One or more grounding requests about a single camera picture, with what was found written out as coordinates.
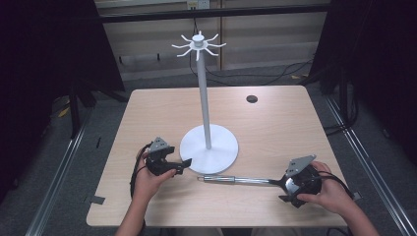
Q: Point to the grey tape piece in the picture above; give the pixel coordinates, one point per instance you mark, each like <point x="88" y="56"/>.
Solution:
<point x="96" y="199"/>
<point x="357" y="195"/>

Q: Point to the black horizontal bar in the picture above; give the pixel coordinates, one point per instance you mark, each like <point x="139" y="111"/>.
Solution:
<point x="213" y="13"/>

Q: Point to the metal spatula with black neck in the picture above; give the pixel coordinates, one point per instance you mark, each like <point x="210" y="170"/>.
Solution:
<point x="226" y="179"/>

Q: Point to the metal floor rail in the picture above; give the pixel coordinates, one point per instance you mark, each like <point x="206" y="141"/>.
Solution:
<point x="54" y="187"/>
<point x="370" y="164"/>

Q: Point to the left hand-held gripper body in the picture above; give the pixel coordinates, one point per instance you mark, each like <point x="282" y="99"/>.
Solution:
<point x="158" y="154"/>

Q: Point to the person's right hand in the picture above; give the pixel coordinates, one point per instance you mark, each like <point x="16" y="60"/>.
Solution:
<point x="331" y="196"/>

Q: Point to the white wall outlet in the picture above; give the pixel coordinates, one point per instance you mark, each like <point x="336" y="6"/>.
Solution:
<point x="198" y="4"/>

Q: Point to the black metal stand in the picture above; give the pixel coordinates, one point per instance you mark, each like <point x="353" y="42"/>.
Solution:
<point x="74" y="111"/>

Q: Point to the black curtain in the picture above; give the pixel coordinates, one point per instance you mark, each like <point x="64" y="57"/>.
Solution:
<point x="377" y="59"/>
<point x="39" y="65"/>

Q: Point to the white hook rack stand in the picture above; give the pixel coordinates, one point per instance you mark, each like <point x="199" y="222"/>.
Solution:
<point x="208" y="154"/>

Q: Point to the yellow floor tape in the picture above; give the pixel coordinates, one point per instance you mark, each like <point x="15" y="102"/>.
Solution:
<point x="64" y="112"/>

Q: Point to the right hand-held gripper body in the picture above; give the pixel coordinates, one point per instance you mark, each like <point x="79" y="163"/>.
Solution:
<point x="306" y="178"/>

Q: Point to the person's left hand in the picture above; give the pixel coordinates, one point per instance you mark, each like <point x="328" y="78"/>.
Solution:
<point x="149" y="183"/>

